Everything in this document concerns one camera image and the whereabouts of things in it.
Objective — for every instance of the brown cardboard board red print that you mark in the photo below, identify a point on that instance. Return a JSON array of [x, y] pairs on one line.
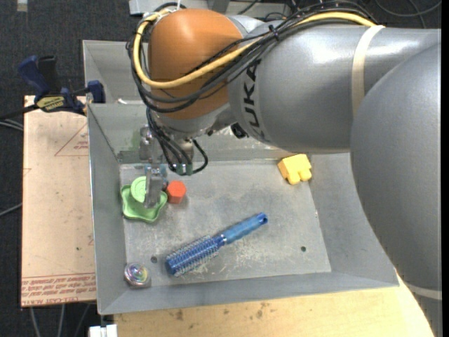
[[56, 205]]

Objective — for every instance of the black cylinder on white bracket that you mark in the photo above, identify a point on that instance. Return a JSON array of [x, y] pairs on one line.
[[238, 130]]

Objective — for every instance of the blue round hairbrush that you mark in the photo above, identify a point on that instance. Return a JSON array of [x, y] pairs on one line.
[[210, 246]]

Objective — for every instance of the green flower-shaped toy cup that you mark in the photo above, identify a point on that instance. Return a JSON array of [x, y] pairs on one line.
[[135, 205]]

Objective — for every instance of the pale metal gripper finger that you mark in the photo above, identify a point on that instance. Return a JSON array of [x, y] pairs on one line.
[[152, 191], [163, 181]]

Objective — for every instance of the grey metal bin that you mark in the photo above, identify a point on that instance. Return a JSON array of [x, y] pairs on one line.
[[245, 209]]

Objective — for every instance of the red hexagonal block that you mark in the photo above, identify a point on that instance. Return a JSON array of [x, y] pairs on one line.
[[176, 191]]

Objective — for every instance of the yellow toy block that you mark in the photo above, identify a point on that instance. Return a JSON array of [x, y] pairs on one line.
[[294, 168]]

